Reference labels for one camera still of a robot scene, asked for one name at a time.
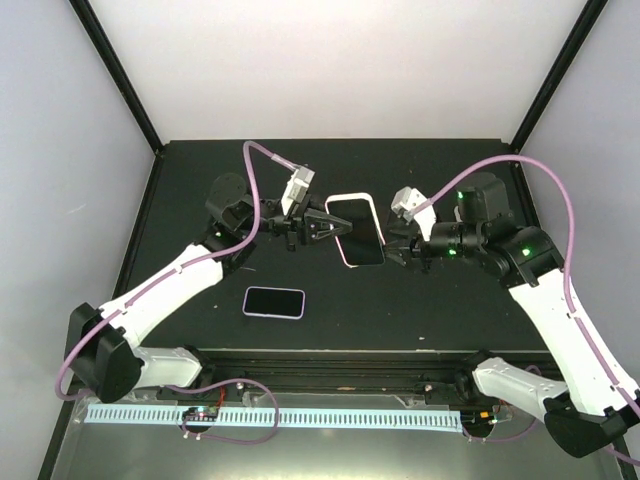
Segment black table mat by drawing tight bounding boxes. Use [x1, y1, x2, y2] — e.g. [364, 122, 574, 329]
[129, 139, 544, 351]

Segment small circuit board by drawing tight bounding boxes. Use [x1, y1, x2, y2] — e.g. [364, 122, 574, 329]
[461, 404, 514, 425]
[182, 406, 219, 422]

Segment light blue slotted cable duct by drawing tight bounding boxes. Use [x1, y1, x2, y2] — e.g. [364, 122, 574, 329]
[84, 404, 463, 433]

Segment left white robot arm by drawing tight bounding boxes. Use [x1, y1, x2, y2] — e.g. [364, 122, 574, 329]
[65, 168, 352, 403]

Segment right black frame post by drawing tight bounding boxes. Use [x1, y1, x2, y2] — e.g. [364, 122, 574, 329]
[510, 0, 609, 153]

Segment black frame post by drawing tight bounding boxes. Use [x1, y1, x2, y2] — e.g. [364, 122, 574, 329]
[68, 0, 163, 154]
[510, 0, 609, 153]

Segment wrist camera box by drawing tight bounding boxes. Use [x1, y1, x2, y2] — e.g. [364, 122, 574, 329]
[281, 166, 315, 216]
[390, 186, 434, 222]

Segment right small circuit board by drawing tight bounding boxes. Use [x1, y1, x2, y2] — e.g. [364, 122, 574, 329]
[461, 404, 514, 425]

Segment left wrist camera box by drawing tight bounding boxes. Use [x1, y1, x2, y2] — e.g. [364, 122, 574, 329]
[281, 166, 315, 216]

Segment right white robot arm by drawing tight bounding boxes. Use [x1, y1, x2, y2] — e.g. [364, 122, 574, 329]
[385, 172, 639, 458]

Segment left black frame post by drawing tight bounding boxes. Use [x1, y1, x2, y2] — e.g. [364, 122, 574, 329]
[68, 0, 163, 154]

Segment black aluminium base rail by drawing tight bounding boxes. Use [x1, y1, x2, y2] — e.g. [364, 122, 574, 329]
[187, 349, 493, 399]

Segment left small circuit board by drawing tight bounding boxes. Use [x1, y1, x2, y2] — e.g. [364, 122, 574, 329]
[182, 406, 219, 422]

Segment phone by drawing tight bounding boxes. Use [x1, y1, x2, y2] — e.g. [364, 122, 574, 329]
[325, 192, 385, 268]
[242, 286, 306, 320]

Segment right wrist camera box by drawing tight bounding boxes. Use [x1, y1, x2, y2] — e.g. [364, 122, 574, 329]
[390, 186, 434, 222]

